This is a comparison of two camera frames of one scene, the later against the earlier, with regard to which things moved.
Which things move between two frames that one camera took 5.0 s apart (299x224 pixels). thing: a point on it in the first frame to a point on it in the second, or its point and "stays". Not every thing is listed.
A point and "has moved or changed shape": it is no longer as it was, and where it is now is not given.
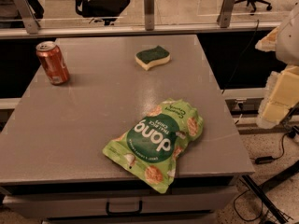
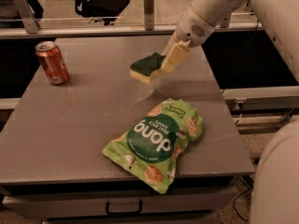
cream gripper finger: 269,42 to 171,44
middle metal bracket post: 149,8 stays
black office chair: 104,7 stays
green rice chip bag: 151,147 stays
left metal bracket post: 27,12 stays
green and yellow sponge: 156,56 has moved or changed shape
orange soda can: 53,63 stays
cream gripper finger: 280,96 to 176,56
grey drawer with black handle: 73,205 stays
